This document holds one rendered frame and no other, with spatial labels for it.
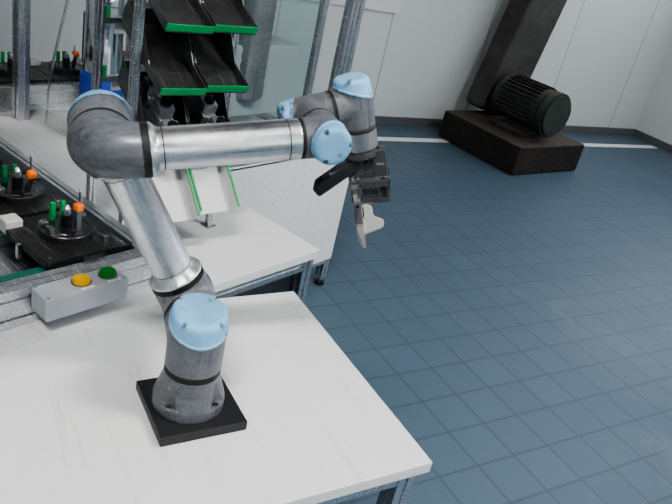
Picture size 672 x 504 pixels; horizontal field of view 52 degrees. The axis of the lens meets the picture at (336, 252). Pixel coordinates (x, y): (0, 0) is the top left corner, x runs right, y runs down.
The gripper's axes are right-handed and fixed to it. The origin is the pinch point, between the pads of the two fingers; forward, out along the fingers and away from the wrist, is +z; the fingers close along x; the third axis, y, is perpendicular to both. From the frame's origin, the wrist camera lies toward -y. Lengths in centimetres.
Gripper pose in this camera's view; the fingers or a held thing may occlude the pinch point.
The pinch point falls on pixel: (362, 232)
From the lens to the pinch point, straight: 155.0
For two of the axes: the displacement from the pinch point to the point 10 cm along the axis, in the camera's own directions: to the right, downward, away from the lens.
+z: 1.4, 8.6, 4.9
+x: 0.5, -5.1, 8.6
